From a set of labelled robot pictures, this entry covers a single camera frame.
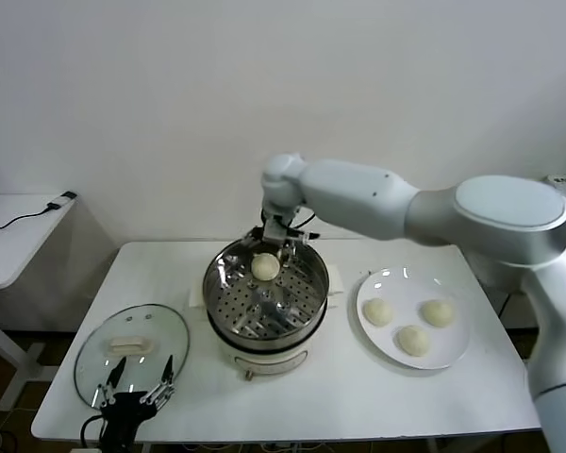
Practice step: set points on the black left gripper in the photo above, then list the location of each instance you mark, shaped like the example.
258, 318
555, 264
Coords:
125, 410

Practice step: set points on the round glass lid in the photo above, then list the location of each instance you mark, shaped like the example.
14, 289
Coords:
137, 321

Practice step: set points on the white steamed baozi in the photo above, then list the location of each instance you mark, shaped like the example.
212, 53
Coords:
437, 313
264, 267
377, 312
412, 340

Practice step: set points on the white power strip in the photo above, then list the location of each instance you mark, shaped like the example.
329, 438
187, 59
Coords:
563, 180

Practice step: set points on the small black grey adapter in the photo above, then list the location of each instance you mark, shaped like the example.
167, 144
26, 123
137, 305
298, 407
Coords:
61, 200

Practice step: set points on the stainless steel steamer basket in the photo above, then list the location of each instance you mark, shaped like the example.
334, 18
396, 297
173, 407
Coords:
273, 307

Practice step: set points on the cream electric cooker base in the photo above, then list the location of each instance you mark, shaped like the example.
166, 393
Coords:
269, 361

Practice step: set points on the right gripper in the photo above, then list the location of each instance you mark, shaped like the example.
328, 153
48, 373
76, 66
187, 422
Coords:
277, 231

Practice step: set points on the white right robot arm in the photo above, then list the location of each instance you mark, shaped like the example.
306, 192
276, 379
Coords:
358, 198

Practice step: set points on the white round plate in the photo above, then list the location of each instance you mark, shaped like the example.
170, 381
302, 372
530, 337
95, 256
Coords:
405, 288

